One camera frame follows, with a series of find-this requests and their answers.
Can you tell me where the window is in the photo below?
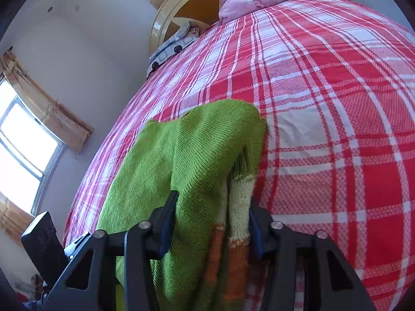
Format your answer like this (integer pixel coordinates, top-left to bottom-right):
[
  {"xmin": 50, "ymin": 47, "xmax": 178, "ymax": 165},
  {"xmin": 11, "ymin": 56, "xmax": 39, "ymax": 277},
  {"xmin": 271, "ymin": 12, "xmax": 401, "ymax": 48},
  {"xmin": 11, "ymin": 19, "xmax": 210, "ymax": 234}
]
[{"xmin": 0, "ymin": 78, "xmax": 65, "ymax": 214}]

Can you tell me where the short yellow floral curtain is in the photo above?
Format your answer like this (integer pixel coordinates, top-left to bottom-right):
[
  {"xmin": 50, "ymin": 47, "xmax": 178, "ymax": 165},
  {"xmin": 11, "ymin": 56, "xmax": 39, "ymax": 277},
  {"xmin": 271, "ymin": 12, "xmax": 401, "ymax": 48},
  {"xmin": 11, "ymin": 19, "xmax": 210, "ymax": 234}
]
[{"xmin": 0, "ymin": 48, "xmax": 94, "ymax": 153}]

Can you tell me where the green orange striped knit sweater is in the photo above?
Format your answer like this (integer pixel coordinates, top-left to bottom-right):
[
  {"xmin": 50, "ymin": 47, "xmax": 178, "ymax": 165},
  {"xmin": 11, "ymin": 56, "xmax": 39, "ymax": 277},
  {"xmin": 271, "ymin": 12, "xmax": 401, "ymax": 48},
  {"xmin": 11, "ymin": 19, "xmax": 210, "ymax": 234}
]
[{"xmin": 96, "ymin": 99, "xmax": 268, "ymax": 311}]

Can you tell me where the cream wooden headboard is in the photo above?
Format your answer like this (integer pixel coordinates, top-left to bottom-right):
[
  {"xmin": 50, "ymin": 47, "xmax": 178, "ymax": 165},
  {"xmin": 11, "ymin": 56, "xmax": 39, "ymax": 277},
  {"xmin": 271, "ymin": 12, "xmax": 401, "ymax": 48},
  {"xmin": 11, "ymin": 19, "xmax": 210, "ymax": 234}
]
[{"xmin": 148, "ymin": 0, "xmax": 312, "ymax": 55}]

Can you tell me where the long yellow floral curtain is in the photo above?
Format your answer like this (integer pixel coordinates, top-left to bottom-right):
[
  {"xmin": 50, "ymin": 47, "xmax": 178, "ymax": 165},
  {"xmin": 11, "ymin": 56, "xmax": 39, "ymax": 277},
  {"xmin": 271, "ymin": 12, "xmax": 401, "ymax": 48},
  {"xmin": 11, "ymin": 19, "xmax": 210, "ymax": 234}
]
[{"xmin": 0, "ymin": 191, "xmax": 36, "ymax": 243}]

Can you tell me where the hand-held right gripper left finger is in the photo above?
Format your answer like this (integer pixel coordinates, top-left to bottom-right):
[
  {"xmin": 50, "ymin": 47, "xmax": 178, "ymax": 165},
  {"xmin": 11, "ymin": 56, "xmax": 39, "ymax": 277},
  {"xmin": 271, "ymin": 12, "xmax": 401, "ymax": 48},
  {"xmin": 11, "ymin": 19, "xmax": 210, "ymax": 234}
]
[{"xmin": 49, "ymin": 190, "xmax": 179, "ymax": 311}]

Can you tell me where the grey patterned pillow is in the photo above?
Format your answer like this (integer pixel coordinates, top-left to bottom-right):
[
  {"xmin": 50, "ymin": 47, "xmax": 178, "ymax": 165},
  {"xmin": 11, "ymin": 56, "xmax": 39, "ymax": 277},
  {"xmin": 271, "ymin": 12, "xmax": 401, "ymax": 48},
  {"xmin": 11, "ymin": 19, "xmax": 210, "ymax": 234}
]
[{"xmin": 146, "ymin": 21, "xmax": 200, "ymax": 78}]

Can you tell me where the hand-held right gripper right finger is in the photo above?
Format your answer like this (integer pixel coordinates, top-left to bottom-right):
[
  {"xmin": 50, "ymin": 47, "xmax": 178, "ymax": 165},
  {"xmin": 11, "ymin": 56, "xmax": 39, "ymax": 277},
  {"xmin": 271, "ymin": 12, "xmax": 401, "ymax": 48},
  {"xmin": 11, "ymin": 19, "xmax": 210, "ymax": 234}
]
[{"xmin": 248, "ymin": 199, "xmax": 377, "ymax": 311}]

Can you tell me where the red white plaid blanket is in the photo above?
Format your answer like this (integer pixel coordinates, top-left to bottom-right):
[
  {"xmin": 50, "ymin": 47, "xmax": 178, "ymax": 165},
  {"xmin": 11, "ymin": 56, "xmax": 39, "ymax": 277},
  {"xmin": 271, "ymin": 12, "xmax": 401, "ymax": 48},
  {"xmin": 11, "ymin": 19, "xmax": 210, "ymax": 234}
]
[{"xmin": 63, "ymin": 0, "xmax": 415, "ymax": 311}]

